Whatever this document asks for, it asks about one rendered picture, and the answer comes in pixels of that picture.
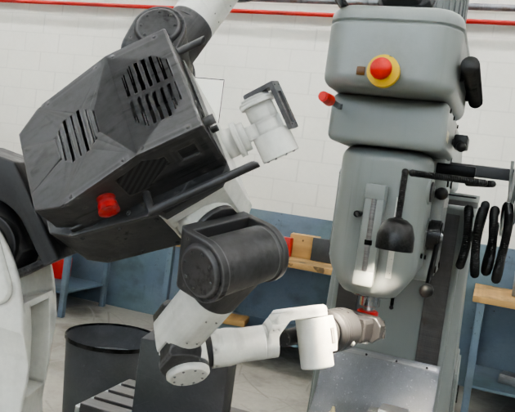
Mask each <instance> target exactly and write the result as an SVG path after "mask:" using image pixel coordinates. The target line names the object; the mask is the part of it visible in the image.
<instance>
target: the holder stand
mask: <svg viewBox="0 0 515 412"><path fill-rule="evenodd" d="M159 361H160V353H159V352H157V349H156V343H155V331H154V330H152V331H151V332H149V333H148V334H147V335H146V336H144V337H143V338H141V345H140V352H139V359H138V366H137V377H136V384H135V391H134V397H133V404H132V412H231V400H232V394H233V387H234V381H235V370H236V365H232V366H227V367H221V368H216V369H213V368H212V367H209V368H210V373H209V375H208V376H207V378H206V379H204V380H203V381H201V382H199V383H196V384H192V385H188V386H176V385H173V384H171V383H170V382H168V381H167V379H166V377H165V376H164V375H163V374H162V373H161V372H160V371H159Z"/></svg>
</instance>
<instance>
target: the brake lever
mask: <svg viewBox="0 0 515 412"><path fill-rule="evenodd" d="M318 98H319V100H320V101H321V102H323V103H324V104H325V105H327V106H331V105H332V106H334V107H335V108H337V109H338V110H342V109H343V104H340V103H338V102H337V101H336V100H335V97H334V96H333V95H332V94H330V93H328V92H325V91H322V92H320V93H319V95H318Z"/></svg>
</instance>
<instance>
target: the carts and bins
mask: <svg viewBox="0 0 515 412"><path fill-rule="evenodd" d="M149 332H151V331H149V330H147V329H142V328H139V327H135V326H131V325H121V324H111V323H91V324H83V325H75V326H73V327H70V328H68V329H67V330H66V331H65V370H64V386H63V401H62V412H74V410H75V406H76V405H77V404H79V403H81V402H83V401H85V400H87V399H89V398H91V397H93V396H95V395H97V394H99V393H101V392H104V391H106V390H108V389H110V388H112V387H114V386H116V385H118V384H120V383H122V382H124V381H126V380H128V379H132V380H135V381H136V377H137V366H138V359H139V352H140V345H141V338H143V337H144V336H146V335H147V334H148V333H149Z"/></svg>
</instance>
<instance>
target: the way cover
mask: <svg viewBox="0 0 515 412"><path fill-rule="evenodd" d="M333 356H334V366H333V367H330V368H326V369H321V370H320V373H319V377H318V381H317V384H316V390H315V393H314V396H313V399H312V402H311V406H310V409H309V412H315V411H316V412H321V411H322V412H329V411H331V409H332V406H335V412H367V410H368V408H369V407H371V406H373V407H377V408H379V407H380V406H381V404H382V403H386V404H389V405H395V406H398V407H401V408H405V409H408V410H409V412H433V409H434V404H435V400H436V394H437V385H438V380H439V375H440V370H441V367H440V366H436V365H430V364H426V363H422V362H418V361H414V360H407V359H404V358H400V357H396V356H389V355H385V354H382V353H377V352H371V351H367V350H363V349H360V348H355V347H353V348H350V349H347V350H345V351H341V352H336V353H335V354H333ZM343 359H344V360H343ZM349 361H350V362H349ZM392 362H393V363H392ZM420 363H422V364H420ZM366 367H367V368H366ZM340 368H341V369H340ZM337 376H338V377H337ZM375 377H376V378H375ZM341 378H343V379H341ZM412 379H413V380H412ZM334 380H335V381H334ZM357 380H358V381H357ZM380 380H381V381H380ZM411 380H412V381H411ZM433 380H435V381H433ZM336 384H338V385H336ZM407 385H408V387H407ZM410 386H411V387H412V388H411V387H410ZM416 390H417V391H416ZM333 393H334V394H333ZM344 393H345V394H344ZM323 394H324V395H323ZM426 398H427V400H426ZM410 401H411V402H410ZM372 402H373V403H372ZM406 403H407V404H406ZM316 404H318V405H316ZM333 404H334V405H333ZM319 405H320V406H319ZM408 406H409V407H408ZM357 408H358V409H357Z"/></svg>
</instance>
